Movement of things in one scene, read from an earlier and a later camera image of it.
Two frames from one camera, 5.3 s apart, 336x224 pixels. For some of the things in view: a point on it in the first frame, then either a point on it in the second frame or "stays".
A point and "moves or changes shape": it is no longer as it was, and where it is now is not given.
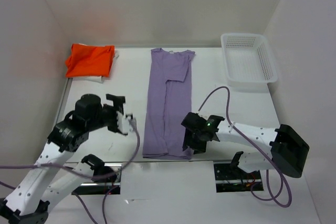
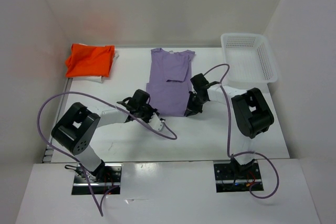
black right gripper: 199,148 to 191,109
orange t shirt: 90,61 stays
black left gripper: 118,103 to 151,110
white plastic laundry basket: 248,59 stays
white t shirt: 97,78 stays
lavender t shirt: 168,103 moves or changes shape
